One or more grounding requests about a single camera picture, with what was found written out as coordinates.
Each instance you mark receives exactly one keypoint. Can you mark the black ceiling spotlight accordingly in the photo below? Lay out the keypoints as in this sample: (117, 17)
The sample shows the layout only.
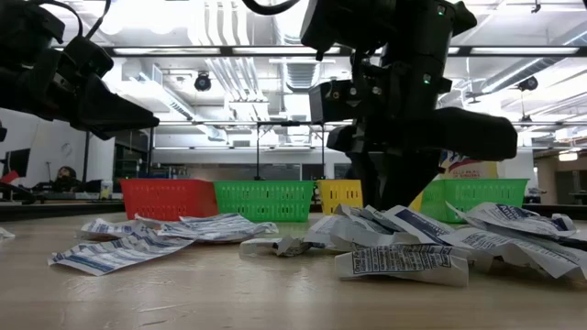
(527, 83)
(202, 81)

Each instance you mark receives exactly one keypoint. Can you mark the person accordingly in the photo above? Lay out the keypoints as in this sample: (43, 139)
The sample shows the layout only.
(66, 176)

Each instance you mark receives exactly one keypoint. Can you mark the black monitor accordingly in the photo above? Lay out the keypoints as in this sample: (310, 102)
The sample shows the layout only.
(16, 162)

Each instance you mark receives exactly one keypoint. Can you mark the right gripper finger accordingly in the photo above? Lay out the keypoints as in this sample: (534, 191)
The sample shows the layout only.
(403, 183)
(369, 179)

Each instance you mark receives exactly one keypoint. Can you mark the yellow plastic basket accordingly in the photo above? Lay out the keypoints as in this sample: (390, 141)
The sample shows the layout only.
(339, 194)

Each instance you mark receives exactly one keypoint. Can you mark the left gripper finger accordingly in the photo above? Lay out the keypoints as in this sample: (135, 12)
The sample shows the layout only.
(153, 123)
(105, 110)

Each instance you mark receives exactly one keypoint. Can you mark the black metal rack frame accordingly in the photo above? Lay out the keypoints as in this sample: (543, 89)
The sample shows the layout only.
(258, 151)

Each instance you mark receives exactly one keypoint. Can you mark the green plastic basket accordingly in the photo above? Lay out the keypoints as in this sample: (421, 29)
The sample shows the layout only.
(263, 201)
(481, 194)

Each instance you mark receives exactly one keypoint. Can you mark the blue striped bandage wrapper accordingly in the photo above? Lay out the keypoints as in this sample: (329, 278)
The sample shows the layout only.
(121, 254)
(110, 227)
(229, 227)
(156, 224)

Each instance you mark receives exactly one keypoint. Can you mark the red plastic basket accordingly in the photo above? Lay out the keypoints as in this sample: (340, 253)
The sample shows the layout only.
(169, 199)

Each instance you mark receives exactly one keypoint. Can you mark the yellow disinfecting wipes canister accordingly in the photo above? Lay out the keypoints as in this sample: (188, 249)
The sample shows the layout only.
(468, 167)

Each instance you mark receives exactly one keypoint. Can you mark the black overhead frame beam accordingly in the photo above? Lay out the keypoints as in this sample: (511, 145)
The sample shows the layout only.
(183, 50)

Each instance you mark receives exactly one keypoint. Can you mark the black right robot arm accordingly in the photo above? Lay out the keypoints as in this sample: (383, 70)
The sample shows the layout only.
(367, 23)

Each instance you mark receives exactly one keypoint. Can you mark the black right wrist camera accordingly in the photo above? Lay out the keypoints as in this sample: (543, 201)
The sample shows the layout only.
(335, 101)

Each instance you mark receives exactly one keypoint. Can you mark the black aluminium table frame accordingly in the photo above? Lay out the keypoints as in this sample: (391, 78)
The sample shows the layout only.
(59, 211)

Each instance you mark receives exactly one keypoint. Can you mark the green white sachet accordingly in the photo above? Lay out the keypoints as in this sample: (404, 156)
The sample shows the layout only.
(4, 234)

